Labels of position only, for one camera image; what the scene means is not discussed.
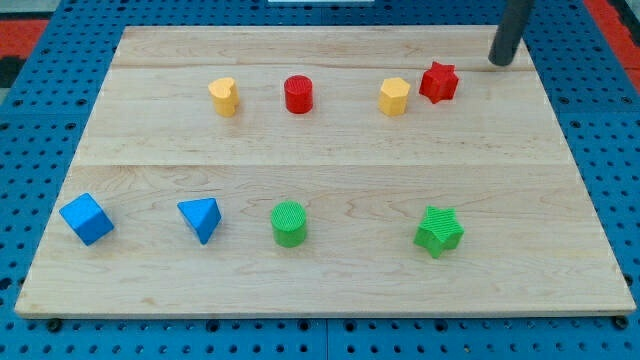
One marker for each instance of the green star block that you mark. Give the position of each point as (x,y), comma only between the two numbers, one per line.
(438,231)

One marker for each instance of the red star block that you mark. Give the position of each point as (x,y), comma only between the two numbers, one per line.
(439,82)

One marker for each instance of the green cylinder block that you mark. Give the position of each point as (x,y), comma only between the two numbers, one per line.
(289,224)

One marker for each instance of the red cylinder block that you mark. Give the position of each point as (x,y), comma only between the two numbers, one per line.
(298,91)

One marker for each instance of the wooden board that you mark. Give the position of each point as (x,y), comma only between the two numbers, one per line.
(533,244)

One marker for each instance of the yellow hexagon block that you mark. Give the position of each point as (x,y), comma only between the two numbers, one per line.
(393,96)

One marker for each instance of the blue triangle block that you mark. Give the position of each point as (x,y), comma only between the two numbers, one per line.
(202,216)

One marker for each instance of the yellow heart block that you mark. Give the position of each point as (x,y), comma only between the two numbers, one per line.
(225,96)

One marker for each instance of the blue cube block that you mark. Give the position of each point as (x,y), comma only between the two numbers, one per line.
(87,219)

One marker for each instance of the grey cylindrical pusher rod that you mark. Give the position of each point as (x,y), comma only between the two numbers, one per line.
(510,31)

